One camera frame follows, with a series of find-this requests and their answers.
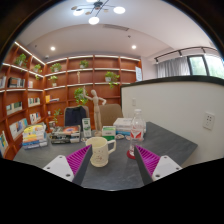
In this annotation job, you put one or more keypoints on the black box with orange print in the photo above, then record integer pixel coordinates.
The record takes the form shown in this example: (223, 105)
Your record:
(67, 134)

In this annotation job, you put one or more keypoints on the wooden artist mannequin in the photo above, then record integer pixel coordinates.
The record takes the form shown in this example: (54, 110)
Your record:
(97, 116)

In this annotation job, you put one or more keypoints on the clear plastic water bottle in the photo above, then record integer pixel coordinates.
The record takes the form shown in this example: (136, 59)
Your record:
(137, 130)

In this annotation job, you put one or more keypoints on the ceiling chandelier lamp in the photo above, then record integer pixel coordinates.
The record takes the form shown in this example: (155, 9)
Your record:
(94, 7)

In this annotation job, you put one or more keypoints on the cream ceramic mug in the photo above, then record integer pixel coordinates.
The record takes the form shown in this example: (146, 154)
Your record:
(101, 149)

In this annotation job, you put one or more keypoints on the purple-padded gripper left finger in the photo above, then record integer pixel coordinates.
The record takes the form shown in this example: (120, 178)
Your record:
(72, 167)

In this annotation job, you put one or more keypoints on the stack of colourful books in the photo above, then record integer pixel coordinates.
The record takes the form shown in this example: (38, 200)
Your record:
(34, 136)

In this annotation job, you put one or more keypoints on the grey window curtain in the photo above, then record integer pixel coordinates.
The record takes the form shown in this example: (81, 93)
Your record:
(173, 67)

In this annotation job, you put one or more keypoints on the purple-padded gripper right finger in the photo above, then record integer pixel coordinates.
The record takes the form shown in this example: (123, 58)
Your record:
(153, 167)

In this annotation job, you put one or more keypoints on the red round coaster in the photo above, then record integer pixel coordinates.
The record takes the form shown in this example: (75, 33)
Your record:
(129, 155)

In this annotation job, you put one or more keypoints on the chair with dark jacket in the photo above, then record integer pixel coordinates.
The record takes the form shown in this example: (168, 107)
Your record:
(73, 115)

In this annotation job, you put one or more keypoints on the white wall socket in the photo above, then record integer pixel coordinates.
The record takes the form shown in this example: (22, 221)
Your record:
(208, 121)

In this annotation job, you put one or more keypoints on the wooden bookshelf wall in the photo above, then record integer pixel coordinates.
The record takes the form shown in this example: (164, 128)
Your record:
(33, 91)

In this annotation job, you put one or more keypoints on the tan wooden chair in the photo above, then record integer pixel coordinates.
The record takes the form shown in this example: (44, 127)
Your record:
(110, 113)

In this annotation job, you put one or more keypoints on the green and white carton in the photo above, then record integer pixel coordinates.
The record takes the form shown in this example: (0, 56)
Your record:
(86, 127)

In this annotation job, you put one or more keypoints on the white and green box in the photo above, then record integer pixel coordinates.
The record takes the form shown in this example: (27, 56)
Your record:
(109, 132)

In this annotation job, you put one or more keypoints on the trailing potted plant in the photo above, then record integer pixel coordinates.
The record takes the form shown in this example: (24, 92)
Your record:
(79, 97)

